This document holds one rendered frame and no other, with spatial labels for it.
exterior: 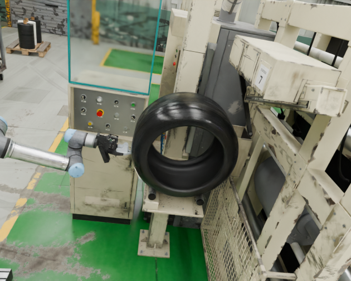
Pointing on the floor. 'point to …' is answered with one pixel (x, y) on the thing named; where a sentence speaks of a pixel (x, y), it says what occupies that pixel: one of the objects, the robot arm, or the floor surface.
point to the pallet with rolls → (29, 38)
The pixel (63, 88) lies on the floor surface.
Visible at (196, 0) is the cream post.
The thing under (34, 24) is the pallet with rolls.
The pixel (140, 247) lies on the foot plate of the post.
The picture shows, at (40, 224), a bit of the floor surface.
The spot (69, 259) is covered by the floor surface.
